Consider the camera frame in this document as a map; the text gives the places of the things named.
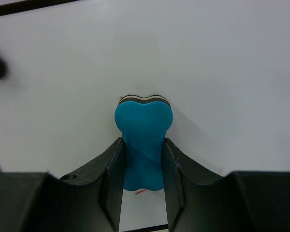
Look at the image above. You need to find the small black-framed whiteboard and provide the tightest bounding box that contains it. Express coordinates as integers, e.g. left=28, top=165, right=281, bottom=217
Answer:
left=0, top=0, right=290, bottom=232

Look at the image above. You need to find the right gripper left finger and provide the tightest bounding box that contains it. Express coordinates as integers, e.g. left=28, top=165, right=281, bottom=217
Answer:
left=0, top=138, right=125, bottom=232

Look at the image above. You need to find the blue bone-shaped eraser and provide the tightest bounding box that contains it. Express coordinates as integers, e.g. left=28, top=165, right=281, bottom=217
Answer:
left=115, top=95, right=173, bottom=191

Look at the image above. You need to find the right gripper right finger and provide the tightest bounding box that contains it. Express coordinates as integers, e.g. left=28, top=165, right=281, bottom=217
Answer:
left=162, top=139, right=290, bottom=232

